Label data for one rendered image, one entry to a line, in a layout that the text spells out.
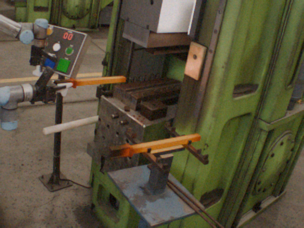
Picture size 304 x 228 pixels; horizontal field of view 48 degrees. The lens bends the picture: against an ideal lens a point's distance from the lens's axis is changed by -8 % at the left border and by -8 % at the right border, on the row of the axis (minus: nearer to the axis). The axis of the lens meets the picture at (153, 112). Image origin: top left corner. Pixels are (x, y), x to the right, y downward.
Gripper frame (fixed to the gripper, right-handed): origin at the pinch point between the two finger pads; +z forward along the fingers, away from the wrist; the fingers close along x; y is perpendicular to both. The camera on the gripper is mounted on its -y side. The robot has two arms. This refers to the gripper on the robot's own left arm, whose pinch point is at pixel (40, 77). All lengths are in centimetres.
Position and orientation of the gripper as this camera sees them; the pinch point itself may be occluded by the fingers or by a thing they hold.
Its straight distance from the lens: 223.2
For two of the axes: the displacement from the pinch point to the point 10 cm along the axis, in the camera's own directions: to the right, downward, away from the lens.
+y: -9.4, -0.2, -3.3
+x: 2.8, 4.7, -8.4
